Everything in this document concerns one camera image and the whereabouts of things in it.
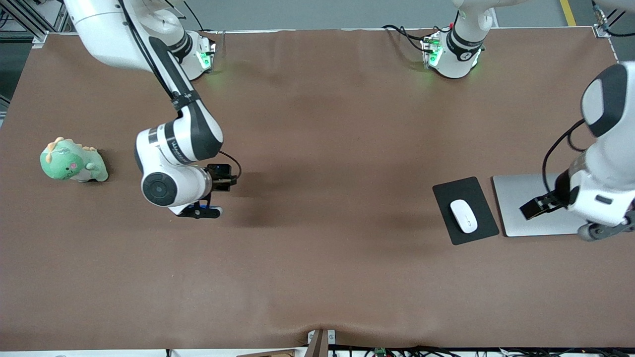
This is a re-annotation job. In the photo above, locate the aluminium frame post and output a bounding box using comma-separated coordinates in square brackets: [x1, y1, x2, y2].
[0, 0, 65, 48]
[593, 20, 619, 38]

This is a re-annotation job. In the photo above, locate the silver closed laptop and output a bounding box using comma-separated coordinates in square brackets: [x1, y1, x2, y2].
[492, 173, 587, 238]

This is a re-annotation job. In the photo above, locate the black thin base cable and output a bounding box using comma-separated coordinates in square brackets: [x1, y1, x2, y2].
[183, 0, 206, 32]

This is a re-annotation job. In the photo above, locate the green dinosaur plush toy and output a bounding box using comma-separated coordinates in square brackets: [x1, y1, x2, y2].
[40, 137, 109, 183]

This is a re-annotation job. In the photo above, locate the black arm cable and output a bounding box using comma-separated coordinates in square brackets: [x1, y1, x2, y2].
[542, 119, 589, 195]
[118, 0, 243, 181]

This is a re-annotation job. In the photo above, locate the black mouse pad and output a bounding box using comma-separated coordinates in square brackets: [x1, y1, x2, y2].
[432, 177, 500, 246]

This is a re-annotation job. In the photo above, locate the white computer mouse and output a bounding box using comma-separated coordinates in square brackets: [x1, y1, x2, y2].
[449, 199, 478, 234]

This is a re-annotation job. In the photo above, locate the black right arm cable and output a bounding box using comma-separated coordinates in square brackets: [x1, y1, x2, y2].
[118, 0, 243, 181]

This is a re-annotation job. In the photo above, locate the brown post with metal bracket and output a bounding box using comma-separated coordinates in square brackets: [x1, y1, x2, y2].
[307, 329, 337, 357]

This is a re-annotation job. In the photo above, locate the black flip phone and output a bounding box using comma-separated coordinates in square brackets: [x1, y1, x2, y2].
[207, 163, 234, 192]

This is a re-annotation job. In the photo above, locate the black base cable bundle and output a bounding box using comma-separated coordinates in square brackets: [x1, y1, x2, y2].
[382, 24, 433, 53]

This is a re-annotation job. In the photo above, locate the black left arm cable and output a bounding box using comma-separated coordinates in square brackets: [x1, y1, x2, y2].
[542, 119, 589, 195]

